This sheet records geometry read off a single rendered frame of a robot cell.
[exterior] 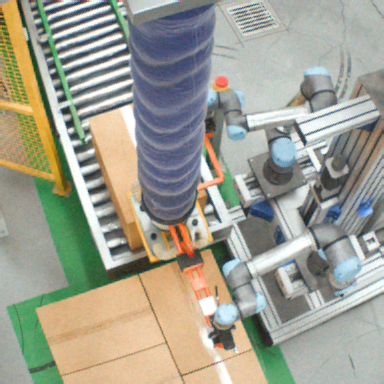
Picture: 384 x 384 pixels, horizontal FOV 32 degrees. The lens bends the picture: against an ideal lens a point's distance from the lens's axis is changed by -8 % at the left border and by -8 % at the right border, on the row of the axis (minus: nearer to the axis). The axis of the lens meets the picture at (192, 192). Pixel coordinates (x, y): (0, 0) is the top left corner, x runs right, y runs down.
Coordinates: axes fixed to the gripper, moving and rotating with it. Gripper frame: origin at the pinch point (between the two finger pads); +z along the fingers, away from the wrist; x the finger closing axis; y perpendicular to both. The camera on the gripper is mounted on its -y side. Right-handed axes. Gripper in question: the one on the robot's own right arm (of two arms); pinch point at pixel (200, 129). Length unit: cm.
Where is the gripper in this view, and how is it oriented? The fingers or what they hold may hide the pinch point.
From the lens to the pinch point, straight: 318.3
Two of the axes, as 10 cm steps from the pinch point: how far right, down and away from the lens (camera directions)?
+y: 3.5, 8.7, -3.5
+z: -0.3, 3.8, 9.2
